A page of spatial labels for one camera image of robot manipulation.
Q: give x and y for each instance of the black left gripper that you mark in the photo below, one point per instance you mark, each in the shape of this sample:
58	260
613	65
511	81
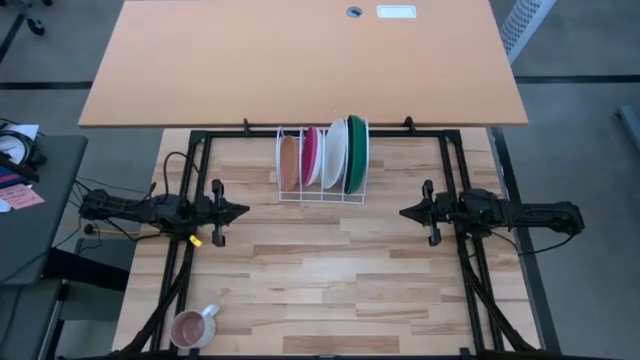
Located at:
215	210

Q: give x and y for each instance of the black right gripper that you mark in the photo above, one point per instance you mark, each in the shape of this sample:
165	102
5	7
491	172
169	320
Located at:
440	212

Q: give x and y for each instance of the brown plate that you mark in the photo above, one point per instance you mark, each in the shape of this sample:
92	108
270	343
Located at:
289	162

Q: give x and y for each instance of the pink plate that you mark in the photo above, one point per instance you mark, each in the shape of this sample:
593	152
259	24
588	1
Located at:
309	156

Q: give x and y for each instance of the large white plate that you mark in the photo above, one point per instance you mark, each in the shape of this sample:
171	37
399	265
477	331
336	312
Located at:
334	152

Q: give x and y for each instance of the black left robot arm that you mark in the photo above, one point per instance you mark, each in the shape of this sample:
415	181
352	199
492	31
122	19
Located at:
130	207

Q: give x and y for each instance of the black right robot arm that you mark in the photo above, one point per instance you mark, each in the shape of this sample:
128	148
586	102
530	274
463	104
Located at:
530	215

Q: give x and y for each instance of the black clamp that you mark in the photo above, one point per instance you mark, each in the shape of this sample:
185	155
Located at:
246	126
409	124

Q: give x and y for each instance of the white mug pink inside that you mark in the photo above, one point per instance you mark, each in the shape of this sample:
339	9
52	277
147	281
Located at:
192	330

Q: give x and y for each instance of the yellow rod black knob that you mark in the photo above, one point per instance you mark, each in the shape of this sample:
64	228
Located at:
89	229

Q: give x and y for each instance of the orange desk top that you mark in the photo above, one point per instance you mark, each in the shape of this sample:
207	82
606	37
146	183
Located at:
300	65

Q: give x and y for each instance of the grey side table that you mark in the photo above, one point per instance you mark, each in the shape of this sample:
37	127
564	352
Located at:
45	235

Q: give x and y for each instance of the white desk outlet cover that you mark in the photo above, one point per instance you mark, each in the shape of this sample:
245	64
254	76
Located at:
396	11

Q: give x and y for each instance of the pink paper note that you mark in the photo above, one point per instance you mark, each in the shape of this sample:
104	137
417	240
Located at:
22	196

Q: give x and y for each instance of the white perforated computer tower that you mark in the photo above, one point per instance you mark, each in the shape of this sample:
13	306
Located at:
525	22

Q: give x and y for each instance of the black bar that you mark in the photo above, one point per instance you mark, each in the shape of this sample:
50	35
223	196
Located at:
20	172

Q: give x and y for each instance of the white paper sheet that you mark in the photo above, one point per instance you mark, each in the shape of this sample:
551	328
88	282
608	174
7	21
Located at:
27	131

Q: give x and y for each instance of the black office chair base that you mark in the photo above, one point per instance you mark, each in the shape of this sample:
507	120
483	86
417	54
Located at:
35	25

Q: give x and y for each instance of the black aluminium table frame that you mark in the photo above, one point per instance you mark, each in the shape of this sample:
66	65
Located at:
430	134

